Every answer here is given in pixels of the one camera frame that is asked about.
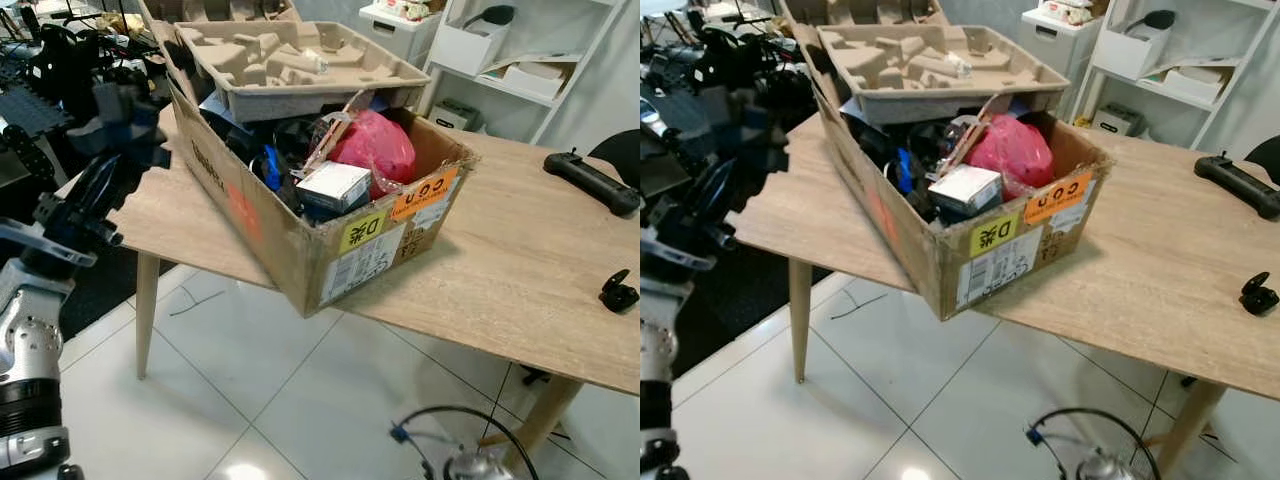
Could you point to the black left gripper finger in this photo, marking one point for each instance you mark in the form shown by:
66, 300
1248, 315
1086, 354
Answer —
705, 200
118, 180
743, 195
80, 185

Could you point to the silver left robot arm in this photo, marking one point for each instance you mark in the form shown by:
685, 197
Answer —
660, 340
30, 340

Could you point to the black object in bin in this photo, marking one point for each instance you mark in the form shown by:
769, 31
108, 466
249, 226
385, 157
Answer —
495, 15
1158, 20

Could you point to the white storage bin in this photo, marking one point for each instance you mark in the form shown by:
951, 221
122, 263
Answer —
465, 50
1125, 55

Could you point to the black perforated board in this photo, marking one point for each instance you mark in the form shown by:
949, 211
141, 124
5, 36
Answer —
30, 110

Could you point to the small black clip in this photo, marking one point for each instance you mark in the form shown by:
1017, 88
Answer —
618, 295
1258, 298

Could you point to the black handheld controller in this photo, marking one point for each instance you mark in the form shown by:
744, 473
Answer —
590, 180
1240, 185

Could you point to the light wooden table leg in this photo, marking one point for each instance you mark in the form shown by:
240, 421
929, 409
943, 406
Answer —
800, 320
545, 415
147, 310
1190, 425

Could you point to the black machine equipment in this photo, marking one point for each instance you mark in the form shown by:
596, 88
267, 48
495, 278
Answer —
70, 60
720, 60

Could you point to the blue plastic item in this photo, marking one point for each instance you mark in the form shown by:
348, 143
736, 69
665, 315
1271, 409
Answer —
272, 168
905, 170

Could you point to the white shelf unit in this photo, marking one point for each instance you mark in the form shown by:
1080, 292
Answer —
1243, 75
588, 70

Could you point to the beige moulded pulp tray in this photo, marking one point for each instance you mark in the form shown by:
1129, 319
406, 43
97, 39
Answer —
250, 60
220, 10
890, 65
860, 10

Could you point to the large cardboard box with stickers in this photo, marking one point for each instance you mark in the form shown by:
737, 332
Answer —
290, 250
920, 250

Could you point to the flat white box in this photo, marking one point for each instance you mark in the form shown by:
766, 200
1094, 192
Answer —
535, 80
1195, 85

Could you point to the small white carton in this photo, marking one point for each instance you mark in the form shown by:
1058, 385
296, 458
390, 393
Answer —
965, 190
335, 185

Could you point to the brown cardboard piece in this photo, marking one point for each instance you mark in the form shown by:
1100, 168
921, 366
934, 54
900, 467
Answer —
335, 135
968, 140

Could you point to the red plastic bag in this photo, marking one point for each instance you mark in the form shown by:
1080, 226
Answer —
375, 145
1010, 150

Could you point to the grey green device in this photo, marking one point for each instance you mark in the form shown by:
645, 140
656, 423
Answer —
455, 115
1117, 120

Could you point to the white drawer cabinet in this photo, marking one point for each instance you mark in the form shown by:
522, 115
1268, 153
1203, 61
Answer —
1055, 45
395, 40

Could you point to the red and white packet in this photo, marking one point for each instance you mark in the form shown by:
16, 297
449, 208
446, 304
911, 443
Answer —
405, 8
1065, 10

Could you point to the light grey left wrist camera mount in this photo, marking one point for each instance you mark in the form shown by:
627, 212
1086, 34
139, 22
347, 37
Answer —
675, 250
45, 240

